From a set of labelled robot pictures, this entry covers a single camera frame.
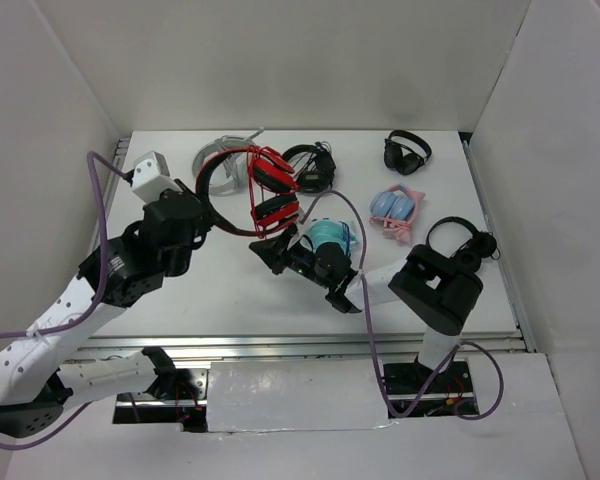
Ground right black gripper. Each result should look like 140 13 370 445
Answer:
250 229 332 289

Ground red black headphones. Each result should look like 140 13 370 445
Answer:
195 146 299 239

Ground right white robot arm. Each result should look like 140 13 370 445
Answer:
249 234 483 392

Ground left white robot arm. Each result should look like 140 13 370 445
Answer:
0 182 212 438

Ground teal white headphones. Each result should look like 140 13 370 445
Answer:
300 218 361 256

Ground white grey headphones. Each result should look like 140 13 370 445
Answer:
191 127 265 196

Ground pink blue cat-ear headphones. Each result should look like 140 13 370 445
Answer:
369 184 426 245

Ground black folded headphones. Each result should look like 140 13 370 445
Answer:
383 130 432 176

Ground black thin-band headphones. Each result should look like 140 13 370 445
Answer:
425 216 499 273

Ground white foil-edged panel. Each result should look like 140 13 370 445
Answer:
206 359 390 433

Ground aluminium rail frame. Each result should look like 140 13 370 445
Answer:
74 130 528 361

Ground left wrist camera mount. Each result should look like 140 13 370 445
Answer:
131 151 180 204

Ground black wired headphones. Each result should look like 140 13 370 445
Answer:
282 141 336 194

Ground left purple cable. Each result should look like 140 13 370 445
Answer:
0 151 136 450

